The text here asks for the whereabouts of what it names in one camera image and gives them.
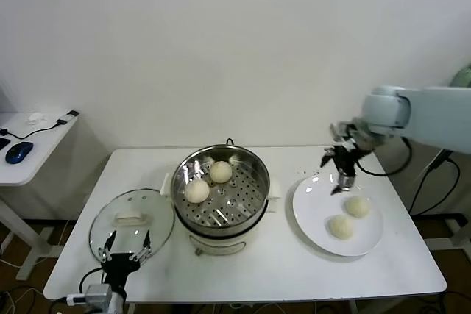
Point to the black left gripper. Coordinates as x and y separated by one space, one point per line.
121 266

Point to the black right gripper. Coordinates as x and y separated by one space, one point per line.
347 161

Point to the white steamed baozi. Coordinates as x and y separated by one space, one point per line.
356 206
341 226
197 191
221 172

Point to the glass pot lid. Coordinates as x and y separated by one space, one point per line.
129 203

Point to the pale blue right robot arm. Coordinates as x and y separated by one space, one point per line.
423 115

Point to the stainless steel steamer basket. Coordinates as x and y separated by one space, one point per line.
243 189

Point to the white round plate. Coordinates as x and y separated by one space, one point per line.
312 211

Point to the black power adapter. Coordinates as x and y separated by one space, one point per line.
441 161

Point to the white side desk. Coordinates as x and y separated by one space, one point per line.
40 152

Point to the white side shelf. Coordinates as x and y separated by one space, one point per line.
461 235

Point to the blue computer mouse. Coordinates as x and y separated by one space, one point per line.
19 152

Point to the pale green appliance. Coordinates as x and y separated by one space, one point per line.
463 78

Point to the small white crumpled object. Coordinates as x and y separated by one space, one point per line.
36 118

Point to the black keyboard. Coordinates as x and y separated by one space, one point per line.
3 143

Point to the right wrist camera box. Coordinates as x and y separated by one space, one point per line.
340 132

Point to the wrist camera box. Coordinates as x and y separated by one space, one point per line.
75 299
340 132

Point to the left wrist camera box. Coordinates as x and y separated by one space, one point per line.
75 299

